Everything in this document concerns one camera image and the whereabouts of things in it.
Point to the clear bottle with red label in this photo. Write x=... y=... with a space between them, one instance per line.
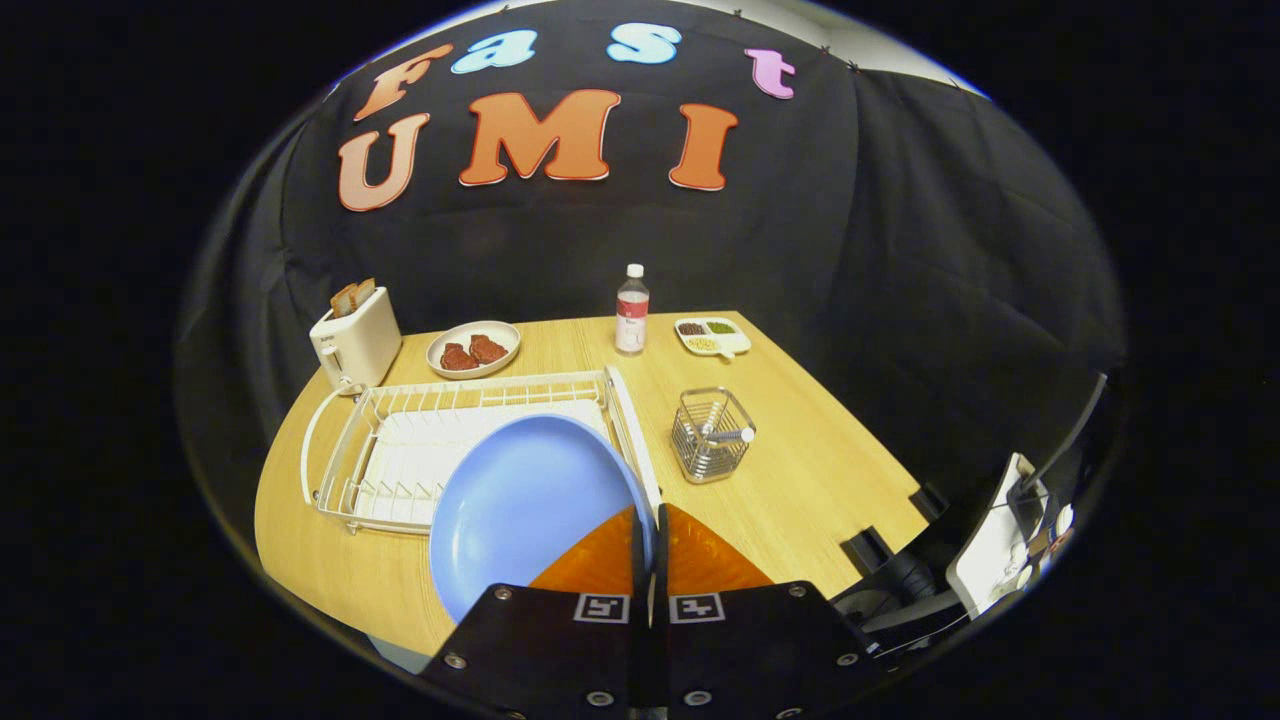
x=632 y=320

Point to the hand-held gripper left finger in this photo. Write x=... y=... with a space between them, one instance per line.
x=540 y=650

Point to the blue plate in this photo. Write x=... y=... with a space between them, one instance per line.
x=530 y=500

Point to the white divided snack dish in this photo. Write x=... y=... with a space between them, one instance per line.
x=712 y=337

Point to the black stand pole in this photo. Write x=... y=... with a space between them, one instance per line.
x=1030 y=495

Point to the toast slices in toaster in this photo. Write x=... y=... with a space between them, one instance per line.
x=352 y=297

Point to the white oval plate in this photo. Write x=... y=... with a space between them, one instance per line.
x=495 y=332

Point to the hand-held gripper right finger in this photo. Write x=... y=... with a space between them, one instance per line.
x=760 y=650

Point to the red meat piece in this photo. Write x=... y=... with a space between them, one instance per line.
x=488 y=348
x=458 y=357

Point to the black backdrop cloth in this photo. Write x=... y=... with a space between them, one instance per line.
x=900 y=250

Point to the black table clamp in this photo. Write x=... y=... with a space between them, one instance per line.
x=930 y=502
x=866 y=550

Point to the white toaster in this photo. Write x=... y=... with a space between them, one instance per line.
x=355 y=345

